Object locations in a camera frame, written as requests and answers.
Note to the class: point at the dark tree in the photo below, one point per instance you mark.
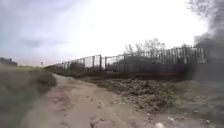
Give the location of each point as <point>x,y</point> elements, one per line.
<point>211,40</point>

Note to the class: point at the rough stony ground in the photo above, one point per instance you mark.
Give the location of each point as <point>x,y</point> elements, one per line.
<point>150,93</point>

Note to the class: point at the dark metal fence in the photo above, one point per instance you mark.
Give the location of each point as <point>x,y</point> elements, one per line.
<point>150,61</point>

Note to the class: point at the dry grass verge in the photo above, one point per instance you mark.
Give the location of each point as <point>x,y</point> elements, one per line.
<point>20,90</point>

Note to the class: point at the bare trees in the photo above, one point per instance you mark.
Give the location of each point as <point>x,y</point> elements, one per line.
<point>150,46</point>

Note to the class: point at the distant building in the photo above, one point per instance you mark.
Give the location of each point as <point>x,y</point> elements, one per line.
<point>8,61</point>

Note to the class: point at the pale dirt path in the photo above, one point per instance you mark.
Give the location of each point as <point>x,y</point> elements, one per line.
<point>78,103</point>

